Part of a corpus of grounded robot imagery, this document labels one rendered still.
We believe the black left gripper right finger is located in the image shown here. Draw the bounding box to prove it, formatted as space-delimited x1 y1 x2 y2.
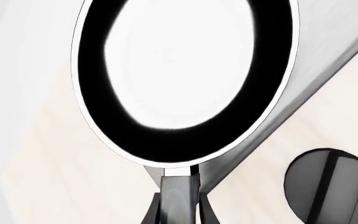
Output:
197 190 220 224

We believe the round black stove knob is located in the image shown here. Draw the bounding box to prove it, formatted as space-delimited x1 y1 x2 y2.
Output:
284 147 358 224

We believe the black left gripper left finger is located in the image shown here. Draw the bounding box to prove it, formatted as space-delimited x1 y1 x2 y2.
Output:
139 192 163 224

